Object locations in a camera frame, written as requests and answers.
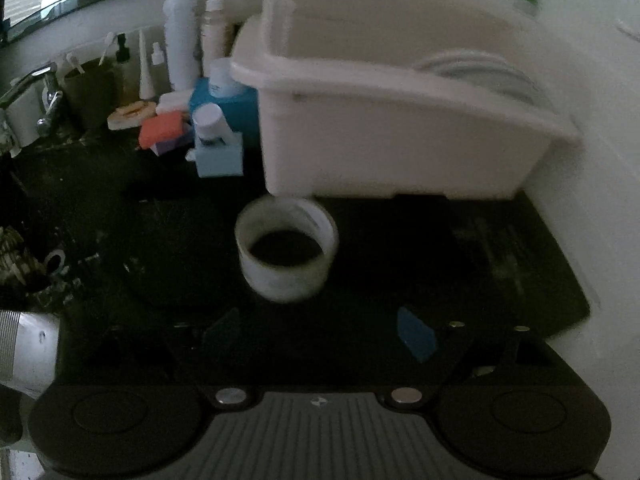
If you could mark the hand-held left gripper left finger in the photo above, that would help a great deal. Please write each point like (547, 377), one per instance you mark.
(221, 334)

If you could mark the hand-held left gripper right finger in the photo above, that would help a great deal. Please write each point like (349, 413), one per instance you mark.
(418, 336)

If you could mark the white plastic cup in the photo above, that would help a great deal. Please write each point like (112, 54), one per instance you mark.
(260, 270)

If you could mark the white dish rack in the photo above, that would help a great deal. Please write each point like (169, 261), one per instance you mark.
(400, 130)

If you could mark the light blue small box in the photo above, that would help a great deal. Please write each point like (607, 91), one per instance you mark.
(219, 160)

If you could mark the silver ribbed cylinder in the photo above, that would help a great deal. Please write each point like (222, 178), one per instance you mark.
(27, 350)

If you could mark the purple box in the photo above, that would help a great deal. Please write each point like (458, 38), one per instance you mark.
(172, 145)

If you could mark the orange sponge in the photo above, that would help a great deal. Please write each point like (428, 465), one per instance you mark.
(161, 130)

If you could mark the small white capped bottle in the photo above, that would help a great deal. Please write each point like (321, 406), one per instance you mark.
(209, 119)

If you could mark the patterned dark holder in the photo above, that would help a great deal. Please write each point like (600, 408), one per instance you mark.
(17, 260)

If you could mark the white flat box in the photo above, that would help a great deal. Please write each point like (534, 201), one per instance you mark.
(172, 102)

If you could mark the round soap dish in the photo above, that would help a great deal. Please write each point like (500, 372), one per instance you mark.
(130, 115)

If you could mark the small white jar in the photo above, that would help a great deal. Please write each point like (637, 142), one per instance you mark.
(222, 77)

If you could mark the stack of white plates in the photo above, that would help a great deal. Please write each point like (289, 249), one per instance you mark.
(480, 72)

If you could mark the slim white tube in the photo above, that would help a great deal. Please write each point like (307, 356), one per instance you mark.
(145, 72)

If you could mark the brown toothbrush cup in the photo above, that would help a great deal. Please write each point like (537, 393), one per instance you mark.
(92, 92)

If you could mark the black pump bottle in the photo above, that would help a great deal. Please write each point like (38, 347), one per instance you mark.
(125, 72)

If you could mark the small white dropper bottle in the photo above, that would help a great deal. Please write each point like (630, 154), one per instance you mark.
(157, 55)

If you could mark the chrome faucet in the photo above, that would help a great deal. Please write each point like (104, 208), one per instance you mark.
(47, 102)

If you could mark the white spray bottle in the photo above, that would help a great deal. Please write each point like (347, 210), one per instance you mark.
(215, 35)

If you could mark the tall white bottle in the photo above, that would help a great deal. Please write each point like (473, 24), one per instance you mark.
(181, 35)

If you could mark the white toothbrush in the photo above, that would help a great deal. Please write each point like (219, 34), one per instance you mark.
(107, 45)
(75, 61)

